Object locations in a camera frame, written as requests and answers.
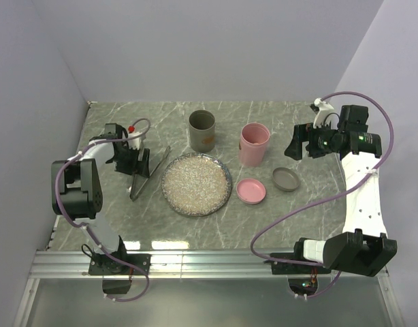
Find metal food tongs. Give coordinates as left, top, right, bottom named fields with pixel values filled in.
left=129, top=146, right=171, bottom=202

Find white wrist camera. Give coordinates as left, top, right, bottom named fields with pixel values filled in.
left=127, top=125, right=146, bottom=150
left=310, top=98, right=336, bottom=129

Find purple cable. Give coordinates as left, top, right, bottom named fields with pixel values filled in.
left=250, top=91, right=393, bottom=300
left=54, top=117, right=152, bottom=303

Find pink cup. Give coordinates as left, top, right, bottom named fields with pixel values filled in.
left=238, top=123, right=270, bottom=167

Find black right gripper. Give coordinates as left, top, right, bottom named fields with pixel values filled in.
left=284, top=120, right=339, bottom=160

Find grey cup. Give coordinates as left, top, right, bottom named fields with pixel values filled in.
left=189, top=110, right=216, bottom=153

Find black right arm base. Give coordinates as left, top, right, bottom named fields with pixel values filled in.
left=266, top=260, right=331, bottom=275

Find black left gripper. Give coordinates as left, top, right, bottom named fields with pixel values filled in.
left=111, top=144, right=150, bottom=177

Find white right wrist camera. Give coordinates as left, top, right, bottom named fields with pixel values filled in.
left=310, top=98, right=336, bottom=129

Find pink round lid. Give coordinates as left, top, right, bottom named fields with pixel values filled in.
left=236, top=178, right=266, bottom=205

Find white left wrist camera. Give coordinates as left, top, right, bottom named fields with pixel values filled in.
left=127, top=125, right=146, bottom=150

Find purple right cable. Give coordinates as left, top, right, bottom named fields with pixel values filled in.
left=250, top=91, right=393, bottom=300

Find aluminium mounting rail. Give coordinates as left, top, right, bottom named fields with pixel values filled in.
left=28, top=249, right=389, bottom=281

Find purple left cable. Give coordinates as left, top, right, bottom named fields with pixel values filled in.
left=54, top=117, right=152, bottom=303

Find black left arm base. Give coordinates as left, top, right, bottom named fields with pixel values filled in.
left=88, top=253, right=151, bottom=276

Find speckled ceramic plate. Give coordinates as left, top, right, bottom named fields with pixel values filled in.
left=161, top=153, right=232, bottom=217

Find grey round lid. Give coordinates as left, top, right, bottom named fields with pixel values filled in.
left=272, top=167, right=300, bottom=192

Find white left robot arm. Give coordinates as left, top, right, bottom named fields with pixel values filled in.
left=51, top=118, right=150, bottom=274

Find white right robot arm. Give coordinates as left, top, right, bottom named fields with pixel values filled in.
left=285, top=99, right=397, bottom=277

